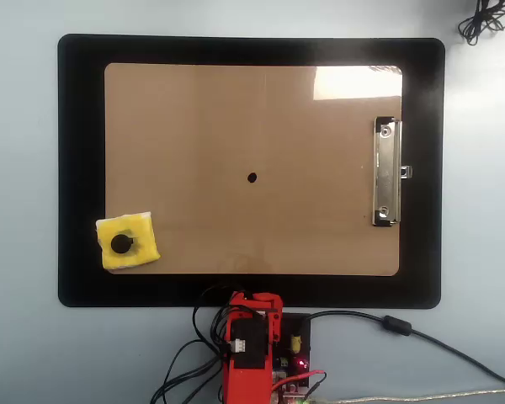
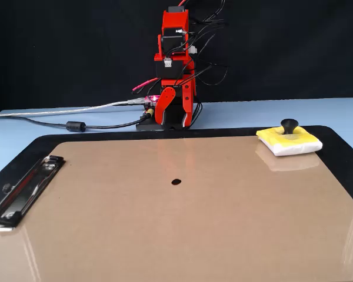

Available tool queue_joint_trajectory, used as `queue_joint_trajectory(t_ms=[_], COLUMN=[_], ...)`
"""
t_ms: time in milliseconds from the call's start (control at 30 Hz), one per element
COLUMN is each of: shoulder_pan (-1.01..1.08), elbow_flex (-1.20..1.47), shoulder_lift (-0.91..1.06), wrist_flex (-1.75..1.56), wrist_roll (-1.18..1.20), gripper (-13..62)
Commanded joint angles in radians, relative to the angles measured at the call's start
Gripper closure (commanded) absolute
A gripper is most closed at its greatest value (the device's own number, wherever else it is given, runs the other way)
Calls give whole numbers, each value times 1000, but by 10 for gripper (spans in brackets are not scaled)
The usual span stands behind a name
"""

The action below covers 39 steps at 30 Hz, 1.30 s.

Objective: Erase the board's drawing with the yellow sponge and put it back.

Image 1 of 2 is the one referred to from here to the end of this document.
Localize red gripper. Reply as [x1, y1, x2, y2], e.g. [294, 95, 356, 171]
[229, 290, 284, 323]

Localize yellow sponge with black knob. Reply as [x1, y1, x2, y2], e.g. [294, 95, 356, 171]
[95, 210, 162, 271]

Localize black controller board base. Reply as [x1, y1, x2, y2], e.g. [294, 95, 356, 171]
[272, 312, 313, 404]

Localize brown clipboard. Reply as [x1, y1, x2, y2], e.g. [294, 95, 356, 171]
[104, 62, 404, 278]

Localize metal clipboard clip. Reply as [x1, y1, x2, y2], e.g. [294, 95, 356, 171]
[370, 115, 414, 228]

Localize black mat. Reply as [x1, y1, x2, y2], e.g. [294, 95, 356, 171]
[56, 33, 446, 310]

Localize black servo cables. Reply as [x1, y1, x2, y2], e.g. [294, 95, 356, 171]
[150, 283, 241, 404]

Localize red wire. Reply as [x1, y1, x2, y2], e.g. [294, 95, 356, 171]
[272, 369, 327, 393]

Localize black power cable with ferrite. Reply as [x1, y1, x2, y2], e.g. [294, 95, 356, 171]
[293, 310, 505, 388]

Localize silver USB cable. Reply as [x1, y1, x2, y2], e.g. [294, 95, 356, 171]
[309, 388, 505, 404]

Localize tangled black cable bundle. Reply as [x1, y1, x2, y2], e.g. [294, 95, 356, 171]
[457, 0, 505, 47]

